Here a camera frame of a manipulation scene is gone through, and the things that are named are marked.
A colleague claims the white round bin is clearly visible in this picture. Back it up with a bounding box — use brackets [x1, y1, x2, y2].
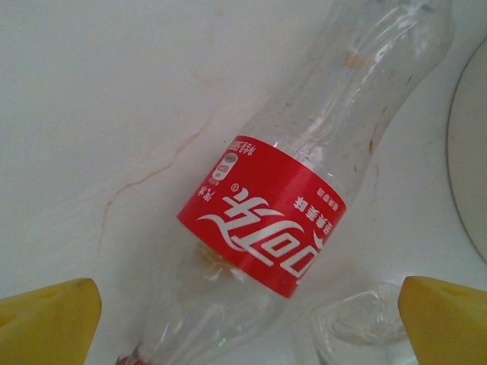
[445, 43, 487, 267]

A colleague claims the Coca-Cola bottle red label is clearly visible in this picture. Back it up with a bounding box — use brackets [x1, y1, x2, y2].
[116, 0, 457, 365]

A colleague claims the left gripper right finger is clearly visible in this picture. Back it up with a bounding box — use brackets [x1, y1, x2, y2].
[397, 275, 487, 365]

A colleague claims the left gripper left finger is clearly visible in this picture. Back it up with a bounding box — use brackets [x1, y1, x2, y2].
[0, 278, 103, 365]

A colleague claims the clear unlabelled plastic bottle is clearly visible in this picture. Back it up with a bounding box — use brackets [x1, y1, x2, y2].
[310, 281, 410, 365]

